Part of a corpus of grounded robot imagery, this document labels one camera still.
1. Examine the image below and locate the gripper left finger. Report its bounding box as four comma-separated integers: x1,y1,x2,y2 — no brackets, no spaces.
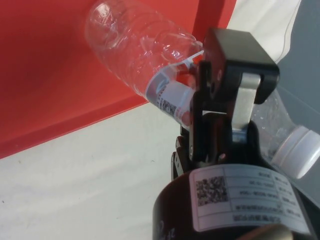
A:
170,125,196,181

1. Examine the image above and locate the red tray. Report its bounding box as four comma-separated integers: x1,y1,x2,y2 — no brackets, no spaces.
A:
0,0,237,160

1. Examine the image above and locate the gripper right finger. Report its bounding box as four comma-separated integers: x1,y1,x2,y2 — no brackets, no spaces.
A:
189,27,280,164

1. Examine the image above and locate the clear plastic bottle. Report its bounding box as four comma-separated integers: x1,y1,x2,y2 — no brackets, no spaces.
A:
84,0,320,180

